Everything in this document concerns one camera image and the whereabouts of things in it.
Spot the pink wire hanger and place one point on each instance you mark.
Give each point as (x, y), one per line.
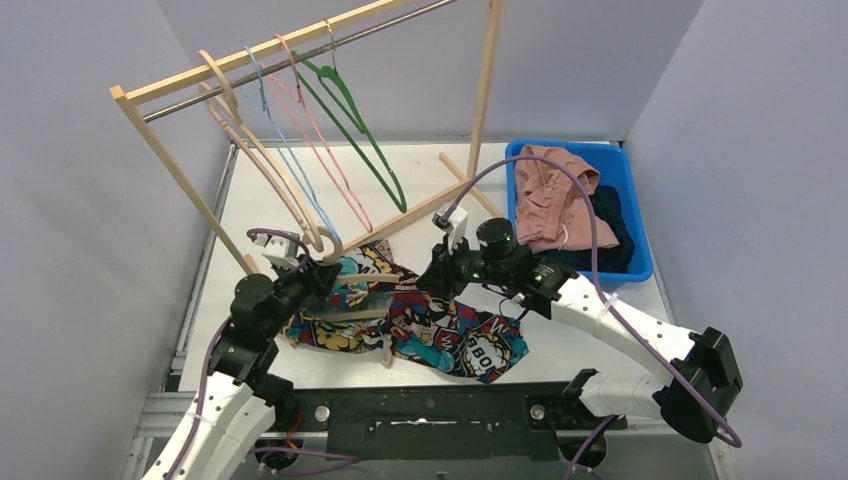
(327, 159)

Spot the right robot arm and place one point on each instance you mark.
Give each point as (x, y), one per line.
(691, 379)

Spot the aluminium table frame rail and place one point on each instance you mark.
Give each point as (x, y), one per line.
(140, 454)

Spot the navy blue shorts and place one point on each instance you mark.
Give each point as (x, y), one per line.
(610, 259)

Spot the light blue wire hanger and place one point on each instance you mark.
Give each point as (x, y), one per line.
(290, 158)

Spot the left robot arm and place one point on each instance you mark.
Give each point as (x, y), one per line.
(238, 397)

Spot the green plastic hanger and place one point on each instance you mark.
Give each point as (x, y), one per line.
(327, 89)

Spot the blue plastic bin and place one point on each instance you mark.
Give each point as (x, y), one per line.
(614, 167)

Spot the metal hanging rod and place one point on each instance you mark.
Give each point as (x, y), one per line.
(285, 64)

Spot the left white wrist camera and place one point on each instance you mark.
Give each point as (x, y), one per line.
(281, 252)

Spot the beige wooden hanger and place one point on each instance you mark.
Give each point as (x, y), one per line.
(224, 109)

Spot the dusty pink shorts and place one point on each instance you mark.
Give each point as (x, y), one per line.
(551, 213)

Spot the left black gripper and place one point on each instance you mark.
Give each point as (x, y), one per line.
(321, 277)

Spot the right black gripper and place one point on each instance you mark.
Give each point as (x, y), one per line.
(443, 275)

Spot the colourful comic print shorts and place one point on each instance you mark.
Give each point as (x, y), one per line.
(446, 335)

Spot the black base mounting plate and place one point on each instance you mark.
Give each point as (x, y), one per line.
(456, 422)

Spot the wooden clothes rack frame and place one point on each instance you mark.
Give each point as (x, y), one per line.
(130, 102)

